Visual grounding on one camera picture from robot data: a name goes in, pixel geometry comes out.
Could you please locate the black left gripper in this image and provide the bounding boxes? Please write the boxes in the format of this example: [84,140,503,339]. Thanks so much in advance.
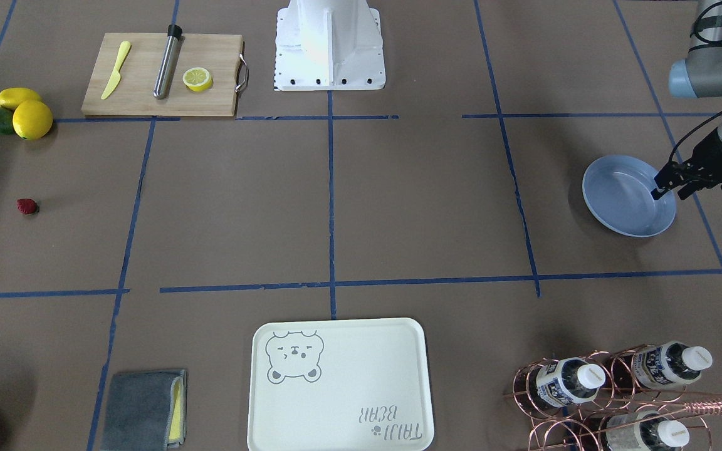
[652,130,722,200]

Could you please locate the blue round plate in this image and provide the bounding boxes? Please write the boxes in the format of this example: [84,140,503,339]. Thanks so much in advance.
[582,155,677,239]

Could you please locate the red strawberry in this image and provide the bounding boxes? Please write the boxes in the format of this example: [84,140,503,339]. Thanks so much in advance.
[16,198,40,216]

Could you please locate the dark bottle white cap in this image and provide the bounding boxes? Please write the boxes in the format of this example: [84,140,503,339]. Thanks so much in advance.
[527,357,607,412]

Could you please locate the cream bear tray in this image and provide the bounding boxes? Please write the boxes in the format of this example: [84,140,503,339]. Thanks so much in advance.
[247,318,435,450]

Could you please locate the bamboo cutting board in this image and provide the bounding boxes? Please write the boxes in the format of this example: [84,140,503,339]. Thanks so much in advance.
[81,33,244,118]

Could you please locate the half lemon slice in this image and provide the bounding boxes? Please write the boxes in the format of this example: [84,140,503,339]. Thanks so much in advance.
[182,68,213,92]

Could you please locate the steel muddler black tip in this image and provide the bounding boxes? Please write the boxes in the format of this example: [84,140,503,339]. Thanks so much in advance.
[152,23,183,100]

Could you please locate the yellow sponge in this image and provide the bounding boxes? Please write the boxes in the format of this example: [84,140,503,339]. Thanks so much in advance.
[167,376,186,448]

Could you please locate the yellow plastic knife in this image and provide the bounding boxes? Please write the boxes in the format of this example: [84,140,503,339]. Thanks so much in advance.
[100,40,132,100]

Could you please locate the grey folded cloth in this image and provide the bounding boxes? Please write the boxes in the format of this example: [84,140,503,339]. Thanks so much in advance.
[100,368,188,450]

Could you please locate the yellow lemon front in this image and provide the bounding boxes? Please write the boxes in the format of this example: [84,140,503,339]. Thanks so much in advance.
[13,100,54,140]

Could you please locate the yellow lemon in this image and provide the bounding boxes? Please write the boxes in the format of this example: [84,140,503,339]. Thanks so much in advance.
[13,100,54,140]
[0,86,43,111]

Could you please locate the yellow lemon back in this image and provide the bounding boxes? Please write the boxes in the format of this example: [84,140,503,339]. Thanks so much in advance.
[0,86,43,111]

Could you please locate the copper wire bottle rack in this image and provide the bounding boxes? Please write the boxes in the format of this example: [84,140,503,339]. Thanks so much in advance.
[504,345,722,450]

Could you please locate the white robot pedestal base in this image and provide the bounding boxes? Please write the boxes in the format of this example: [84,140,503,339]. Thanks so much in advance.
[273,1,387,91]

